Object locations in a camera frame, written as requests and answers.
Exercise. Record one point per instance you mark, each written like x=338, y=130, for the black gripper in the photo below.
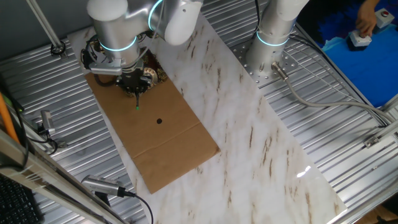
x=133, y=79

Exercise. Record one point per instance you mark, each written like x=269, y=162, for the black screwdriver green cap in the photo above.
x=137, y=101

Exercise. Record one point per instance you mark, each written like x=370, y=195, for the bare person forearm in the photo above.
x=370, y=2

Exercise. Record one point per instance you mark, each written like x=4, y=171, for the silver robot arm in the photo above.
x=115, y=31

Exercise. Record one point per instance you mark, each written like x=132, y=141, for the bare person hand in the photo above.
x=366, y=20

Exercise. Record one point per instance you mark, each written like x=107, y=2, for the black round dot mark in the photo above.
x=159, y=121

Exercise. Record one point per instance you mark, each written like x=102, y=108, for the brown cardboard sheet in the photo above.
x=248, y=140
x=155, y=140

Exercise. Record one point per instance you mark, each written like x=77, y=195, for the orange pole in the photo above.
x=7, y=121

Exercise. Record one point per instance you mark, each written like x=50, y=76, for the black keyboard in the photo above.
x=15, y=205

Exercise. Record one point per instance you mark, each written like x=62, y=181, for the blue painted mat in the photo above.
x=357, y=77

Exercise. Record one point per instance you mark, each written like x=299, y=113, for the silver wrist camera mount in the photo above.
x=104, y=68

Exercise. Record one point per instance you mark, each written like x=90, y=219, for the slim aluminium post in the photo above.
x=47, y=28

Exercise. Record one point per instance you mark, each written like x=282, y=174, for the silver ribbed camera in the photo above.
x=99, y=184

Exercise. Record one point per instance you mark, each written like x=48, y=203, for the aluminium frame rail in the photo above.
x=46, y=177

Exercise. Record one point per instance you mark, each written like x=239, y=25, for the small metal corner bracket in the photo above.
x=371, y=142

